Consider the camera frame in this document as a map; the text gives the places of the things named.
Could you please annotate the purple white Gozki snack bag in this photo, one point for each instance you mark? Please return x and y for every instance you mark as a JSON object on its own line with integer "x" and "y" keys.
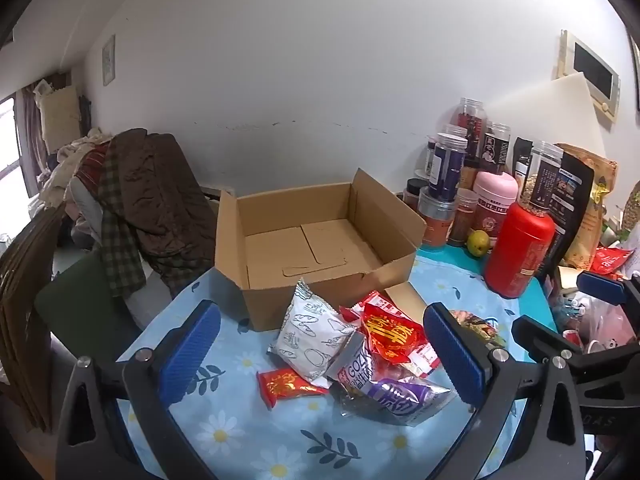
{"x": 409, "y": 399}

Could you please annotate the green yellow fruit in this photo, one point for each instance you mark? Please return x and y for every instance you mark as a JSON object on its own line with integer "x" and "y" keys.
{"x": 478, "y": 243}

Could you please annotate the red cylindrical canister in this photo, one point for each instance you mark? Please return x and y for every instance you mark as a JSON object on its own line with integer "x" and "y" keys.
{"x": 521, "y": 245}

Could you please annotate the red white spicy strip packet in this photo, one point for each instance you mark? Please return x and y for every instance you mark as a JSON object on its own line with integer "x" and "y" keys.
{"x": 423, "y": 360}

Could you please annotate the wall intercom panel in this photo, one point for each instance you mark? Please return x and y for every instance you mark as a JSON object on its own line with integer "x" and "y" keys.
{"x": 603, "y": 83}

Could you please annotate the dark blue label jar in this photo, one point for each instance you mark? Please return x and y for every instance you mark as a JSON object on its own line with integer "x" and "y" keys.
{"x": 447, "y": 162}

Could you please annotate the brown jacket on chair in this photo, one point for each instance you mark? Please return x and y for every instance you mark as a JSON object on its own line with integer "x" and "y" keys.
{"x": 154, "y": 212}

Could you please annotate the brown cardboard box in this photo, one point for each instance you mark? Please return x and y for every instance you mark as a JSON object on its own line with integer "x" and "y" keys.
{"x": 342, "y": 239}

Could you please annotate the black standup pouch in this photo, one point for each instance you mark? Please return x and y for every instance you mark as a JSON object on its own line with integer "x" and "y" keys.
{"x": 568, "y": 204}

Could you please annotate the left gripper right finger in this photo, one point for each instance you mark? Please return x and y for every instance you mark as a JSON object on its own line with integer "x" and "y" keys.
{"x": 549, "y": 441}

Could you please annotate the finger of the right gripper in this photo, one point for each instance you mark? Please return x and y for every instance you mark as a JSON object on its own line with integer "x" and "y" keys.
{"x": 605, "y": 289}
{"x": 539, "y": 342}

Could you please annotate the green brown cereal snack bag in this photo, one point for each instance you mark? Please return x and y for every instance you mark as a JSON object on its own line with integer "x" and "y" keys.
{"x": 481, "y": 328}

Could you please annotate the small red snack packet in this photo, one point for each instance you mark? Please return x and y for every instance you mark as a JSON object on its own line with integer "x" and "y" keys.
{"x": 285, "y": 384}

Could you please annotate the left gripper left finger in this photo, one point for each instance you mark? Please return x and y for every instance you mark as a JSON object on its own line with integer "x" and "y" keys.
{"x": 93, "y": 442}

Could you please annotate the white bread print snack bag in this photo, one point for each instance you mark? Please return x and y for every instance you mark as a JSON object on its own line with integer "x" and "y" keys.
{"x": 311, "y": 336}

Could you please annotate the pink lidded canister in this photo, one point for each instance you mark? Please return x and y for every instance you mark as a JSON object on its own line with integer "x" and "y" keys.
{"x": 495, "y": 194}

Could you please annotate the red gold snack packet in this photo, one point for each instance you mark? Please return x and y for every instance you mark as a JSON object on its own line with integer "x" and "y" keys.
{"x": 390, "y": 336}

